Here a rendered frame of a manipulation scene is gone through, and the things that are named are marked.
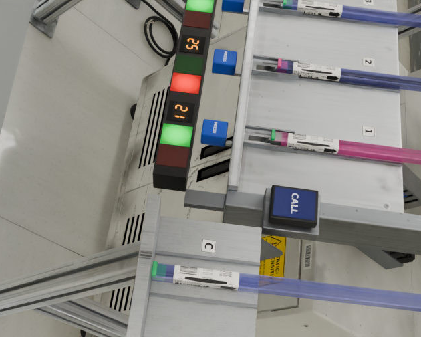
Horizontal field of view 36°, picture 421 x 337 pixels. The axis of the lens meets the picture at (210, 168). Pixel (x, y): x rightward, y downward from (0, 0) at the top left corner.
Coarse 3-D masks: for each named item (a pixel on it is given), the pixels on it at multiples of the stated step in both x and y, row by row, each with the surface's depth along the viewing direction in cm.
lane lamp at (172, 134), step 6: (168, 126) 79; (174, 126) 80; (180, 126) 80; (186, 126) 80; (162, 132) 79; (168, 132) 79; (174, 132) 79; (180, 132) 79; (186, 132) 79; (162, 138) 79; (168, 138) 79; (174, 138) 79; (180, 138) 79; (186, 138) 79; (174, 144) 78; (180, 144) 78; (186, 144) 78
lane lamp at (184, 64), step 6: (180, 60) 85; (186, 60) 85; (192, 60) 85; (198, 60) 85; (174, 66) 84; (180, 66) 84; (186, 66) 84; (192, 66) 84; (198, 66) 84; (180, 72) 84; (186, 72) 84; (192, 72) 84; (198, 72) 84
